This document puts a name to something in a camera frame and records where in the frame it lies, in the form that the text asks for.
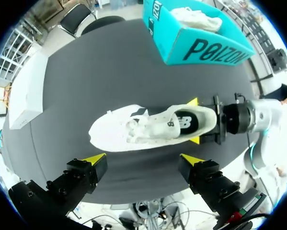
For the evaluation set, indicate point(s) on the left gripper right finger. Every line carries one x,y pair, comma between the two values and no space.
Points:
205,179

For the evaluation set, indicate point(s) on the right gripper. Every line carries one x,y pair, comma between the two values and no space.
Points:
234,119

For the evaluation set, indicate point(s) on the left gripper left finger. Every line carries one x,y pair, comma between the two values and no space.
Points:
85,177

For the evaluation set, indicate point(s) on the insole black and blue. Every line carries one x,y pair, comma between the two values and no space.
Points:
193,119

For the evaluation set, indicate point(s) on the white sneaker navy logo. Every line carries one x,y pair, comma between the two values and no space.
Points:
114,131
200,20

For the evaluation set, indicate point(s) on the teal box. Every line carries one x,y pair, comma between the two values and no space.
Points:
205,48

